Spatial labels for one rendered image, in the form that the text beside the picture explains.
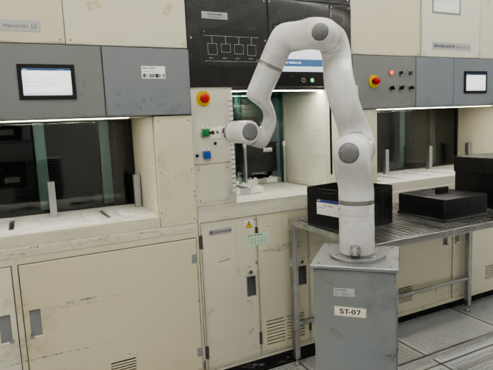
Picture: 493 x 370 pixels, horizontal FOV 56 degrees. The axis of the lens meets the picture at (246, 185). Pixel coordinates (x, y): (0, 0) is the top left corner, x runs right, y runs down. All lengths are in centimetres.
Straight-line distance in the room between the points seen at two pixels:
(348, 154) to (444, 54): 160
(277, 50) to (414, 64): 129
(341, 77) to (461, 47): 160
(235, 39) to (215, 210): 78
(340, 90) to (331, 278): 62
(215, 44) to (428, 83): 131
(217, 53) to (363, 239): 105
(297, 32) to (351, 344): 104
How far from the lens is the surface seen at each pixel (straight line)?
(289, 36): 163
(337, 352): 166
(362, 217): 157
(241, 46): 217
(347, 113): 157
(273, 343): 245
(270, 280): 232
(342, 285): 156
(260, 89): 165
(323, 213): 207
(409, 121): 340
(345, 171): 151
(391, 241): 186
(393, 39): 272
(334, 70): 158
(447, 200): 221
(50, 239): 197
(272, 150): 280
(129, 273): 204
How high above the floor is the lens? 123
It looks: 7 degrees down
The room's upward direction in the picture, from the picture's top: 3 degrees counter-clockwise
